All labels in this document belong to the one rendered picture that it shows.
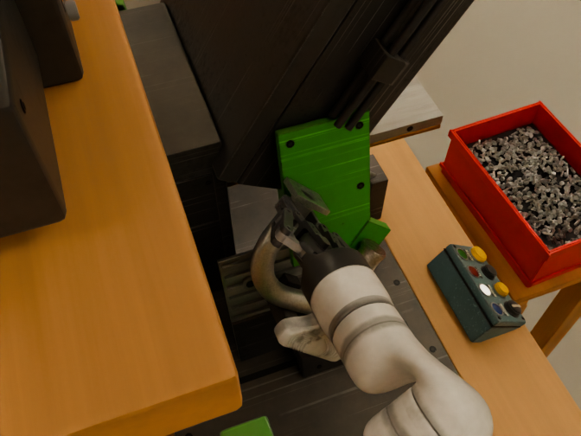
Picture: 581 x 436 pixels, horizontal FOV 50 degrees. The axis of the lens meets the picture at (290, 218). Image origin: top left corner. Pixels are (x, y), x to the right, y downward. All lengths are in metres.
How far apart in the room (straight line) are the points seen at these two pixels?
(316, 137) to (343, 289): 0.21
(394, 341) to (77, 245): 0.32
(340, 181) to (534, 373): 0.44
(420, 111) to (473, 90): 1.82
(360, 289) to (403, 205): 0.55
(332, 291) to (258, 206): 0.53
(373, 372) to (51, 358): 0.34
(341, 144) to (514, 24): 2.48
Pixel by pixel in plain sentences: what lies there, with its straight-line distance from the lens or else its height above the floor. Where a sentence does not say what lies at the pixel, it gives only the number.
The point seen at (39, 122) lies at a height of 1.59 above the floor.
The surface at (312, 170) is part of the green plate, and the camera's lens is 0.75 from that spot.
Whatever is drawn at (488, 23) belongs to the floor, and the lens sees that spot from 3.15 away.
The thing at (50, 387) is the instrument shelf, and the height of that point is 1.54.
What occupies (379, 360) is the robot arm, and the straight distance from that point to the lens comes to 0.55.
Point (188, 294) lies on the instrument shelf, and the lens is 0.28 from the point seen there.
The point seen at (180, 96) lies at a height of 1.24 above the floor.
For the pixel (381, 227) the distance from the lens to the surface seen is 0.85.
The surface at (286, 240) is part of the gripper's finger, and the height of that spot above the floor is 1.25.
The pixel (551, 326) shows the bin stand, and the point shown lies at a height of 0.52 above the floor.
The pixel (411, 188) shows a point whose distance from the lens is 1.15.
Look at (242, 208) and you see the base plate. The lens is 1.11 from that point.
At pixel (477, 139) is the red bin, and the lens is 1.31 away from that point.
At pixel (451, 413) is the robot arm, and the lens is 0.51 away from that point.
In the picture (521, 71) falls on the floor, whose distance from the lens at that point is 2.93.
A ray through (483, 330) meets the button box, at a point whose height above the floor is 0.93.
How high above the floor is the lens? 1.78
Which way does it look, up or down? 54 degrees down
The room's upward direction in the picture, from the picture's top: straight up
